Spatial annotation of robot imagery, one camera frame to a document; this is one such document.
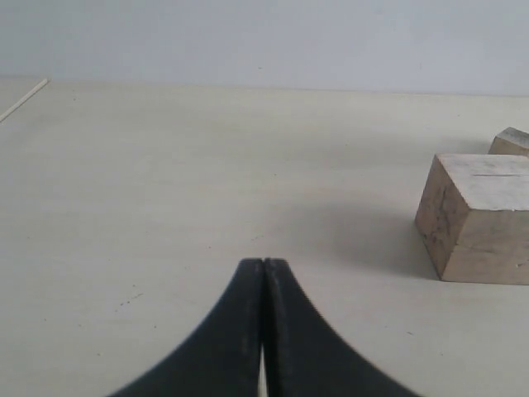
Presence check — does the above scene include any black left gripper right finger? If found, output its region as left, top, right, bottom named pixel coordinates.
left=262, top=258, right=415, bottom=396

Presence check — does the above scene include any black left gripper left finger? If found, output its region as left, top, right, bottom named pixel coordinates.
left=114, top=258, right=265, bottom=396

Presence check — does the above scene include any second largest wooden cube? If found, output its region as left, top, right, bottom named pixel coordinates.
left=488, top=127, right=529, bottom=157

